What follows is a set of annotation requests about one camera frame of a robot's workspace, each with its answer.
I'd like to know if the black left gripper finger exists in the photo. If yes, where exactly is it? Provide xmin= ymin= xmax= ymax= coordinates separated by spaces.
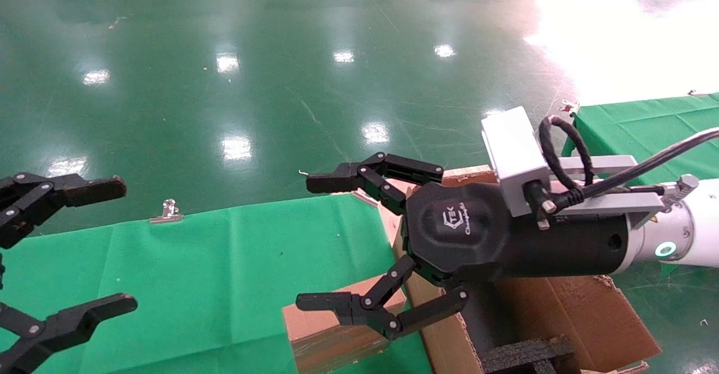
xmin=0 ymin=293 xmax=138 ymax=374
xmin=0 ymin=172 xmax=128 ymax=250

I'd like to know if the white grey wrist camera box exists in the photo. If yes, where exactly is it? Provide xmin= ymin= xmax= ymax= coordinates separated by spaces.
xmin=481 ymin=106 xmax=554 ymax=217

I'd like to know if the small brown cardboard box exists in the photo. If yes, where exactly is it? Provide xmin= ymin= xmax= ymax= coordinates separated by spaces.
xmin=283 ymin=276 xmax=406 ymax=374

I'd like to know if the black camera cable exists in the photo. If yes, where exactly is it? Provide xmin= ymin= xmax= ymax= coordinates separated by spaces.
xmin=524 ymin=115 xmax=719 ymax=231

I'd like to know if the black foam insert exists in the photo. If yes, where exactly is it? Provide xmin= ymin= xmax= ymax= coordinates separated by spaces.
xmin=479 ymin=335 xmax=577 ymax=374

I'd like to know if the large open cardboard carton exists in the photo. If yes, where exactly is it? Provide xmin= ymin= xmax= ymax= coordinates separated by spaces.
xmin=390 ymin=165 xmax=662 ymax=374

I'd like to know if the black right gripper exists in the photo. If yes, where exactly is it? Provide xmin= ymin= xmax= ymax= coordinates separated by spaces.
xmin=296 ymin=152 xmax=631 ymax=341

